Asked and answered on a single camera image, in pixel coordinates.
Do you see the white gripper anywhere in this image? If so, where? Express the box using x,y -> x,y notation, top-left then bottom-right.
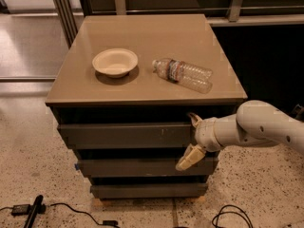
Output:
176,112 -> 222,171

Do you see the grey top drawer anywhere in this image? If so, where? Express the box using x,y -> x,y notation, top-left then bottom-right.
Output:
58,123 -> 196,149

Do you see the grey drawer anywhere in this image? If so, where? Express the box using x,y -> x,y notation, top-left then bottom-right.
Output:
78,157 -> 219,178
90,182 -> 208,199
58,123 -> 196,149

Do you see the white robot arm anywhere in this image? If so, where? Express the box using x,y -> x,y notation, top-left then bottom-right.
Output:
176,100 -> 304,171

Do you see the grey bottom drawer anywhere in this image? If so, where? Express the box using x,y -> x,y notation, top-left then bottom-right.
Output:
90,182 -> 208,199

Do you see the grey three-drawer cabinet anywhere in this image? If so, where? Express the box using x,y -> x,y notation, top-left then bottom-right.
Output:
46,14 -> 247,186

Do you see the grey middle drawer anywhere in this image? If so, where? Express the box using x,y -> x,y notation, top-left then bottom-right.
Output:
78,157 -> 219,178

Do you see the clear plastic water bottle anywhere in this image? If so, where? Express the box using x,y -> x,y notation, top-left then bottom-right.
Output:
152,58 -> 213,94

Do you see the dark object at right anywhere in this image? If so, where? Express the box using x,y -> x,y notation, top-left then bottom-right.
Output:
291,104 -> 304,122

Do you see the beige paper bowl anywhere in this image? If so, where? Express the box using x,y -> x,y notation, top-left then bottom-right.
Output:
92,48 -> 138,78

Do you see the metal shelf rack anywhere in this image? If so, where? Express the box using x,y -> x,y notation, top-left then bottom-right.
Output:
53,0 -> 304,44

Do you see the black power adapter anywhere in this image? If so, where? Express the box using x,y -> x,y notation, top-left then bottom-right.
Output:
11,204 -> 30,216

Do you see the black coiled cable right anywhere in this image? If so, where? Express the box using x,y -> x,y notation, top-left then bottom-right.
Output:
211,204 -> 255,228

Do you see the black floor cable left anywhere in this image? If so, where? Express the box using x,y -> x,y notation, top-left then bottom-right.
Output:
46,201 -> 120,228

